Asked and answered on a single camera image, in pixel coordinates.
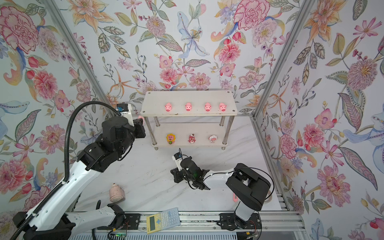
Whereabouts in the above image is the pink white round figurine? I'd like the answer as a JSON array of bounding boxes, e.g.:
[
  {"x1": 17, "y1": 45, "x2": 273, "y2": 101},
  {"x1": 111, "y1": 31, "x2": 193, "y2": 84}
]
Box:
[{"x1": 209, "y1": 135, "x2": 218, "y2": 144}]

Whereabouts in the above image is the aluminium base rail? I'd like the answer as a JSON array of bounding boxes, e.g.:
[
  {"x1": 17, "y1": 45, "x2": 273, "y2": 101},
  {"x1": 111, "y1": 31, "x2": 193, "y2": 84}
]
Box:
[{"x1": 65, "y1": 210, "x2": 307, "y2": 233}]

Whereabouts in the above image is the pink bear with yellow flower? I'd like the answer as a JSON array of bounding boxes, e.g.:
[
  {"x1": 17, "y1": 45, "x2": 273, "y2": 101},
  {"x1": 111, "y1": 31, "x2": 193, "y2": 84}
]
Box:
[{"x1": 167, "y1": 134, "x2": 176, "y2": 145}]

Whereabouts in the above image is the pink utility knife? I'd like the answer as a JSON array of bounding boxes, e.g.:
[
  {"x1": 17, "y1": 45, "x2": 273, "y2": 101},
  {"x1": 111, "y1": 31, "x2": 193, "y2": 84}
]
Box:
[{"x1": 233, "y1": 194, "x2": 239, "y2": 203}]

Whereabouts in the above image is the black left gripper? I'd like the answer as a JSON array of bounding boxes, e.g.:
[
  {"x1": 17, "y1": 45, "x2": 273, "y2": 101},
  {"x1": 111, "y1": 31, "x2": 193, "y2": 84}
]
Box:
[{"x1": 116, "y1": 118, "x2": 148, "y2": 157}]

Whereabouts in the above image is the yellow blue calculator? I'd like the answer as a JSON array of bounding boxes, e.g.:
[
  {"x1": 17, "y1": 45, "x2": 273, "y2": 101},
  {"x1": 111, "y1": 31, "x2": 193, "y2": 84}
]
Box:
[{"x1": 146, "y1": 208, "x2": 181, "y2": 234}]

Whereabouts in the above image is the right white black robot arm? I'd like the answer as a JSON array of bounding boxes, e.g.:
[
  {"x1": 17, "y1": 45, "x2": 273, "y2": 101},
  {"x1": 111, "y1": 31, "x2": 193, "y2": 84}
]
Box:
[{"x1": 171, "y1": 153, "x2": 275, "y2": 231}]

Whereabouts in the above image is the dark pink strawberry bear toy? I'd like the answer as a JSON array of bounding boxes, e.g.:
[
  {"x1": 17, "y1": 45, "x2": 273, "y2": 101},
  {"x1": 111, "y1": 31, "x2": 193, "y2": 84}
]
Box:
[{"x1": 188, "y1": 134, "x2": 196, "y2": 144}]

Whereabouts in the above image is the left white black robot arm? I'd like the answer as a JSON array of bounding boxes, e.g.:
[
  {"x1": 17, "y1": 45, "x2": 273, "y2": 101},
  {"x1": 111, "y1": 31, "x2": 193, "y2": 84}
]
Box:
[{"x1": 11, "y1": 116, "x2": 146, "y2": 240}]

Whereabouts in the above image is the pink ceramic jar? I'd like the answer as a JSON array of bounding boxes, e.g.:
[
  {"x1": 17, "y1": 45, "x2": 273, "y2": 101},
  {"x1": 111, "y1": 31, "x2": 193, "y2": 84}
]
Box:
[{"x1": 109, "y1": 183, "x2": 126, "y2": 203}]

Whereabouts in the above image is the white two-tier shelf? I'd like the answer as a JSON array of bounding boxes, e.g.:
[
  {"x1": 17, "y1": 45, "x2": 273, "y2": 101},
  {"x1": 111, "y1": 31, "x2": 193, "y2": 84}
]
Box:
[{"x1": 141, "y1": 91, "x2": 238, "y2": 150}]

